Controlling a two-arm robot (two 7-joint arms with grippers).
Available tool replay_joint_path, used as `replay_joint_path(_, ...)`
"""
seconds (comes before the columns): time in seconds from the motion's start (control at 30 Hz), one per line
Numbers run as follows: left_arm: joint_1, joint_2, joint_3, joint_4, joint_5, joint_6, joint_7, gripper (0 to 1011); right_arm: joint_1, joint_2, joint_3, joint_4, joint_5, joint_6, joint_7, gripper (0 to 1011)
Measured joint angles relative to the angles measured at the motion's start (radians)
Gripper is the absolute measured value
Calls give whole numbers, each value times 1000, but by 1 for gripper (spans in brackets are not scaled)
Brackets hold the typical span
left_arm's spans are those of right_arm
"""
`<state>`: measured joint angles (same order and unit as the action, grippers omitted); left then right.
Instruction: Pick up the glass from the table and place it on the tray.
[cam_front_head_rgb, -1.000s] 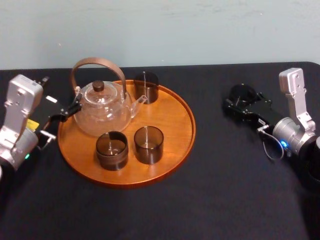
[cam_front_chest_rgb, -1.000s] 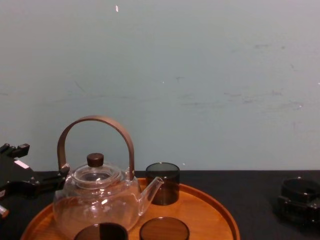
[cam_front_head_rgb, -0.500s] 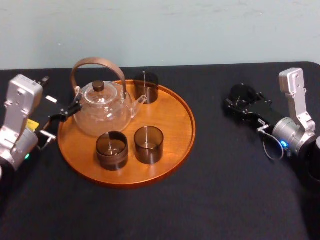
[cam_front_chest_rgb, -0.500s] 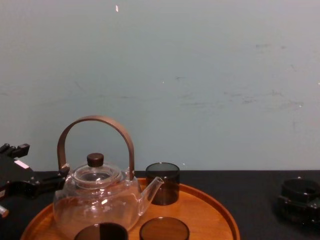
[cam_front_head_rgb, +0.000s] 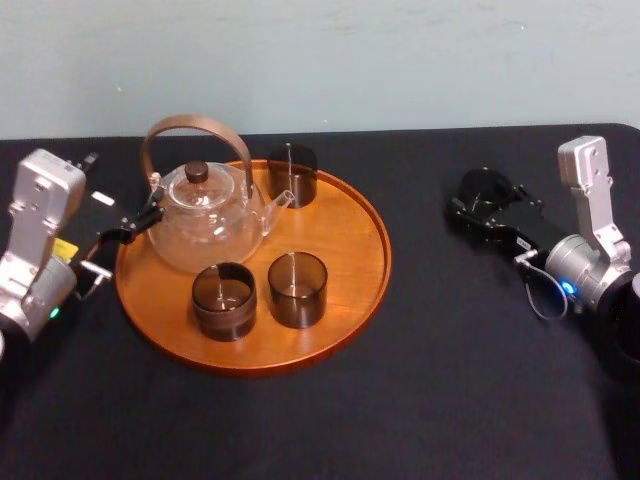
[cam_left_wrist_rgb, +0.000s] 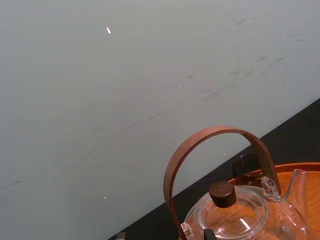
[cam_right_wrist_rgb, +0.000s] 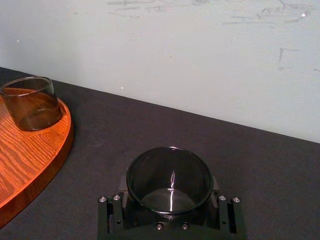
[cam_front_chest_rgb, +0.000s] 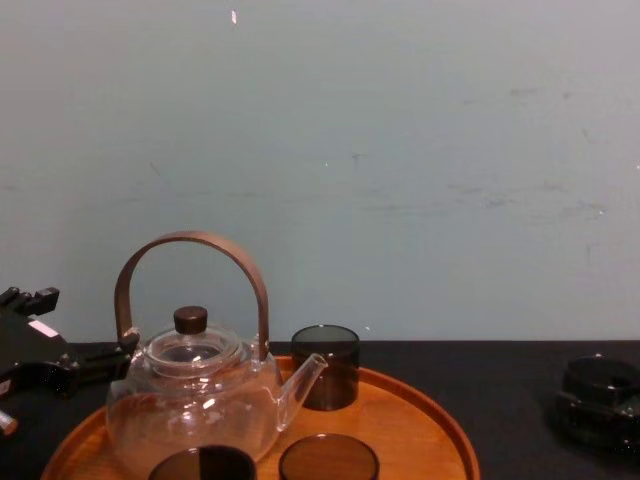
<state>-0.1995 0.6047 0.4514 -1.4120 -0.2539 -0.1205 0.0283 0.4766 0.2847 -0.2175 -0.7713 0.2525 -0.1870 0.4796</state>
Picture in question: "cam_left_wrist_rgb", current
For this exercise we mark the glass lid with dark knob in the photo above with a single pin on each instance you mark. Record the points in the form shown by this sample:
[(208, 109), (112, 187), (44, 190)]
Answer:
[(222, 193)]

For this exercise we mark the small clear drinking glass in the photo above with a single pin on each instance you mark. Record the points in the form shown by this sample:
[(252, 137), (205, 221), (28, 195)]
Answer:
[(243, 166)]

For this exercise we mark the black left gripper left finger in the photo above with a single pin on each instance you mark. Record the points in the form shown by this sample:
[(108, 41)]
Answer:
[(121, 236)]

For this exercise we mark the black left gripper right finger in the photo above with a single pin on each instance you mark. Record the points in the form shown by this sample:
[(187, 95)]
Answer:
[(208, 235)]

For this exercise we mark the round wooden tray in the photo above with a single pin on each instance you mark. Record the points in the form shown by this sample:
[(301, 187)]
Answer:
[(285, 175)]

